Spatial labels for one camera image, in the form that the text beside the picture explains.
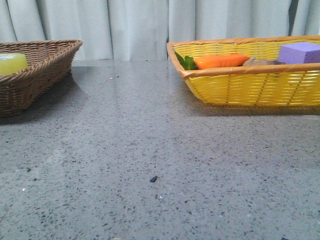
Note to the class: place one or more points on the brown wicker basket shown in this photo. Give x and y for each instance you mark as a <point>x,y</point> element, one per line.
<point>48,61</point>

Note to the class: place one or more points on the white curtain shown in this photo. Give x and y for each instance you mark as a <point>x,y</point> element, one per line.
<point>140,29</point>

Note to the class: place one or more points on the brown object in basket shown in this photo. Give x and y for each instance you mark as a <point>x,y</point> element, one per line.
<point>261,62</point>

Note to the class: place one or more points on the yellow tape roll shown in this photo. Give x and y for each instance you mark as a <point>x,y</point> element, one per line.
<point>11,63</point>

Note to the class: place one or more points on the purple foam block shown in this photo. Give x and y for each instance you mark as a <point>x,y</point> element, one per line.
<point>299,53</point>

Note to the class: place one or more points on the yellow wicker basket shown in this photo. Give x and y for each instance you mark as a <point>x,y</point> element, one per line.
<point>292,85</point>

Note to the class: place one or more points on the orange toy carrot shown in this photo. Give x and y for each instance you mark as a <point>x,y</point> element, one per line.
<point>211,61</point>

